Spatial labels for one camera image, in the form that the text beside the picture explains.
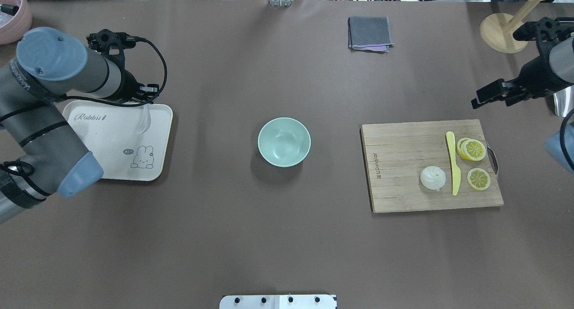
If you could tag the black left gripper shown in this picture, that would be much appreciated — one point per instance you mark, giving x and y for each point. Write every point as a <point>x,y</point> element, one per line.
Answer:
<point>129,85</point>

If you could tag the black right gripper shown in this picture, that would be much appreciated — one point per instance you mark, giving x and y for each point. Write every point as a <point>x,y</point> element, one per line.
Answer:
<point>536,76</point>

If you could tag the white ceramic spoon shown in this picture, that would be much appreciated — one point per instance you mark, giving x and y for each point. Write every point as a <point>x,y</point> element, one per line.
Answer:
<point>146,120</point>

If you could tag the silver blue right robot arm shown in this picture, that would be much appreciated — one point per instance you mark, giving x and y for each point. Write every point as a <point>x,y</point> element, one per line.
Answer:
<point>560,58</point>

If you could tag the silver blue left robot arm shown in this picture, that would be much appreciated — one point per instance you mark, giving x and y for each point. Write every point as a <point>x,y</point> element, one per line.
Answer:
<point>51,67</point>

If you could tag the mint green bowl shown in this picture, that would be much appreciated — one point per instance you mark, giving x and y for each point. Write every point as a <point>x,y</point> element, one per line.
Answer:
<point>284,142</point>

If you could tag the pink bowl with ice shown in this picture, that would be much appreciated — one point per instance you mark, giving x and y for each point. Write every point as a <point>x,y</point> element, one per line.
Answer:
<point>13,27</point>

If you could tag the cream rabbit tray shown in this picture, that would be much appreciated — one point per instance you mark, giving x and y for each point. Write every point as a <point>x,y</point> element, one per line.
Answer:
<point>110,133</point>

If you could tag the metal scoop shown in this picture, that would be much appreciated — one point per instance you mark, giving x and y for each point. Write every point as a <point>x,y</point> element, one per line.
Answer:
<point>563,101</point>

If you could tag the lemon slice stack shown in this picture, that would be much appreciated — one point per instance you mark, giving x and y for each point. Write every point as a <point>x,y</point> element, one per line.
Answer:
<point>471,149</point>

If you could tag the wooden mug tree stand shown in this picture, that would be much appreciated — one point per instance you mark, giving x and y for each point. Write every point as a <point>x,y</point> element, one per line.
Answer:
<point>507,33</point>

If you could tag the lemon slice single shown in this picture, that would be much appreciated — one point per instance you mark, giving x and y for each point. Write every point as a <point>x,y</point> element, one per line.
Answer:
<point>478,179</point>

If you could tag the yellow plastic knife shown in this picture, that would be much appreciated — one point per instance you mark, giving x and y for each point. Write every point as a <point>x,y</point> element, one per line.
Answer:
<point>455,169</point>

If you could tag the wooden cutting board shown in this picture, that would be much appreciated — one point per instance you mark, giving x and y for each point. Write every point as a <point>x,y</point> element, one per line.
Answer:
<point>396,153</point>

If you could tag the grey folded cloth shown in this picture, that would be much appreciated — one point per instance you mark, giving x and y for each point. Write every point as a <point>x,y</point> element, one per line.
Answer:
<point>370,34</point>

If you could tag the metal rod black tip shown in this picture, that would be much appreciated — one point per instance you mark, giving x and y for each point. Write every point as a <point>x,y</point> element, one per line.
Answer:
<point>9,9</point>

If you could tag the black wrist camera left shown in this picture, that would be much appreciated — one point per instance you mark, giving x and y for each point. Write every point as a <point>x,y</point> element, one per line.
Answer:
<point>110,43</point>

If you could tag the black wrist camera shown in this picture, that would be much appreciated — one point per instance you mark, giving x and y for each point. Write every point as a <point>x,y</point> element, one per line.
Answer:
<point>545,30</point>
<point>110,43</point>

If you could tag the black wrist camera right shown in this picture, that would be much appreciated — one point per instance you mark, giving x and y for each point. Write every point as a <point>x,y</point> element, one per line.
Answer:
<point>545,30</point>

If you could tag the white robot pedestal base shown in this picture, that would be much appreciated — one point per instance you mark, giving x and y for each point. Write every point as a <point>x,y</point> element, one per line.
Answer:
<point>287,301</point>

